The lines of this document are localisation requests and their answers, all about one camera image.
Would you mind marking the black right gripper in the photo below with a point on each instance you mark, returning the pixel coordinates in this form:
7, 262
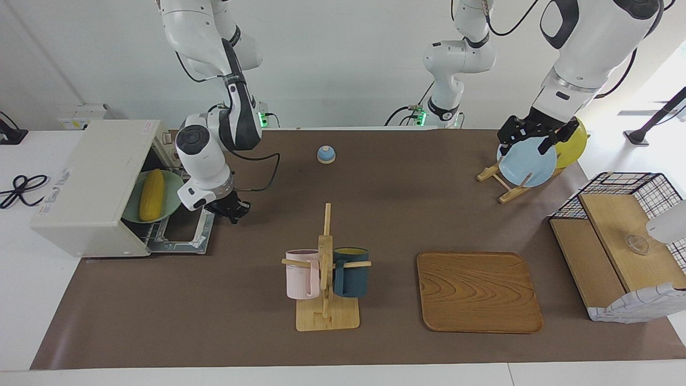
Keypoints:
221, 202

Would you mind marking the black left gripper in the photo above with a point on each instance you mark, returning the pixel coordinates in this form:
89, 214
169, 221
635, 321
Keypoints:
536, 127

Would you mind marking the pale green plate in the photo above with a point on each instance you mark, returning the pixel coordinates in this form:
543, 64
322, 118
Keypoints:
174, 193

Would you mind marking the glass oven door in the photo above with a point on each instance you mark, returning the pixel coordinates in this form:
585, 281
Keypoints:
177, 246

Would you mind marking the yellow corn cob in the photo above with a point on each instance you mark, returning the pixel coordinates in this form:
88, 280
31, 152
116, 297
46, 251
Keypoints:
151, 195

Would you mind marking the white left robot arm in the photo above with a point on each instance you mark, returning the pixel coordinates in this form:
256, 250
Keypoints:
584, 53

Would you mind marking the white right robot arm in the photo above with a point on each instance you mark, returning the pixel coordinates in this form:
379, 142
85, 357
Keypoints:
203, 150

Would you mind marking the beige toaster oven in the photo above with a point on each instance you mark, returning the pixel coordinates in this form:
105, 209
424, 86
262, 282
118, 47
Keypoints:
91, 182

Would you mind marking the light blue plate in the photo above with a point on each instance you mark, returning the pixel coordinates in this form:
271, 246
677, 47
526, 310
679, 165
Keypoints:
528, 166

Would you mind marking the yellow plate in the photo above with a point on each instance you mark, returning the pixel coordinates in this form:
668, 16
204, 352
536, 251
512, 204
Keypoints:
573, 147

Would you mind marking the wooden plate rack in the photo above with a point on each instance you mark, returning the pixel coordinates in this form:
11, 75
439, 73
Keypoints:
506, 194

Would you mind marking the pink mug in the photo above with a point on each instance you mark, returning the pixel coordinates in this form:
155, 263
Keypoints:
300, 279

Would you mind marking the black stand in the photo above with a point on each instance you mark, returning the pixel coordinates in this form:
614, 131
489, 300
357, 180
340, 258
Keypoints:
638, 136

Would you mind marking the brown table mat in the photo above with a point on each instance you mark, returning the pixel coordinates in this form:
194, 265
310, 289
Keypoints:
429, 214

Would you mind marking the dark teal mug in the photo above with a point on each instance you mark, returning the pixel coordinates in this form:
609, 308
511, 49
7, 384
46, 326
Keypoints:
351, 279

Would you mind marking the wooden mug rack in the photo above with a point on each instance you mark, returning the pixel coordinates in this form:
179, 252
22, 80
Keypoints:
327, 319

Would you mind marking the small clear glass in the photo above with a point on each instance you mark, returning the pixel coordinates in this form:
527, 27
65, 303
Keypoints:
638, 244

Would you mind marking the wooden serving tray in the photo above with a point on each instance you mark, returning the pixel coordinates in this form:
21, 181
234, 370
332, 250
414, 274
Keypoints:
477, 292

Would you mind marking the white rounded device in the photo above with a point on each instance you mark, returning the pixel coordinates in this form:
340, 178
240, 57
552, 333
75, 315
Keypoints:
667, 222

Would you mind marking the white power box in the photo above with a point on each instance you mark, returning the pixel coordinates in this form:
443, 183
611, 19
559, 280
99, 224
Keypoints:
86, 112

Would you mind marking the black clamp mount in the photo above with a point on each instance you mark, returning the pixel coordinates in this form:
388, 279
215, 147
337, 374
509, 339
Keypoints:
10, 136

